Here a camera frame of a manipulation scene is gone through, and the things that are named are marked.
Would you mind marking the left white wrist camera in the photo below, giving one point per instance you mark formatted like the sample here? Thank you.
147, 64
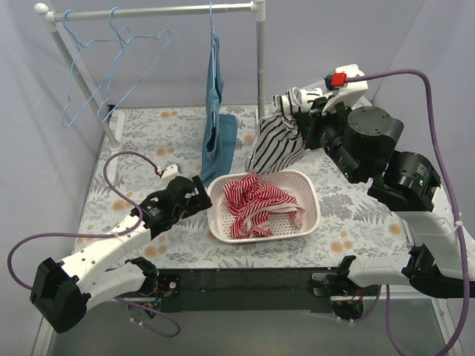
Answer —
171, 172

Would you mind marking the floral table cloth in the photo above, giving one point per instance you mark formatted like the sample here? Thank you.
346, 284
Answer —
351, 222

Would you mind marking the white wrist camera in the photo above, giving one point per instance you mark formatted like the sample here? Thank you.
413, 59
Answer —
352, 95
171, 172

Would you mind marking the light blue wire hanger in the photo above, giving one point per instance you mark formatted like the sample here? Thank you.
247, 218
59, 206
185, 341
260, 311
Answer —
74, 70

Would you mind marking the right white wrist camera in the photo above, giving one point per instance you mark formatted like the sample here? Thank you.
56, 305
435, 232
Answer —
352, 95

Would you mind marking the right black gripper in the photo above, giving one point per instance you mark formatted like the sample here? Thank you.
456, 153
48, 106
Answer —
306, 124

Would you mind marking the grey white clothes rack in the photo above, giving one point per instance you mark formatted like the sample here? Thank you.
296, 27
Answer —
50, 18

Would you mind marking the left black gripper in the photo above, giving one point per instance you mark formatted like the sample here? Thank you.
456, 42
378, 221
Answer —
200, 194

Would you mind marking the white plastic laundry basket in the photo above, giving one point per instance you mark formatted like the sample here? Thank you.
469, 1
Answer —
293, 182

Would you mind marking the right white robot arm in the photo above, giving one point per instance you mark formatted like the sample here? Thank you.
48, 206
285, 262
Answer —
411, 188

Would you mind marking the black white striped tank top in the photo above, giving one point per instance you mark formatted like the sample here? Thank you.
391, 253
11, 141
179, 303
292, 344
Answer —
279, 142

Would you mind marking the blue hanger holding garment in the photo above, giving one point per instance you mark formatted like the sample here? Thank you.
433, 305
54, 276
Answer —
212, 30

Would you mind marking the blue hanging garment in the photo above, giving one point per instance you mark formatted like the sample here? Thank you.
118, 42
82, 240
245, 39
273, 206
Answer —
221, 130

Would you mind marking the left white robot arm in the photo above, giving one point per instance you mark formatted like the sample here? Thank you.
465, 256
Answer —
64, 291

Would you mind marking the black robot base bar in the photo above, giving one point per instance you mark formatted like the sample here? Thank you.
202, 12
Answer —
248, 289

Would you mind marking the red white striped garment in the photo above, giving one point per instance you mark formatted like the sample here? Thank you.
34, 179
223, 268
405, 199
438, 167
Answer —
252, 203

